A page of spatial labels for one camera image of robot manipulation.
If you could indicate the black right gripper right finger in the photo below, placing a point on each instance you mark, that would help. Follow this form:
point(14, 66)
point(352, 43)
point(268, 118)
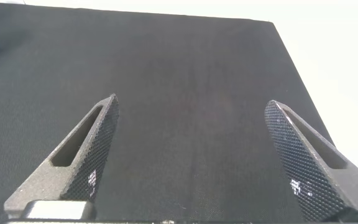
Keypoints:
point(309, 161)

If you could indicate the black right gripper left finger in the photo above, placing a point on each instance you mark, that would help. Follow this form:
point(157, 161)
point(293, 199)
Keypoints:
point(42, 183)

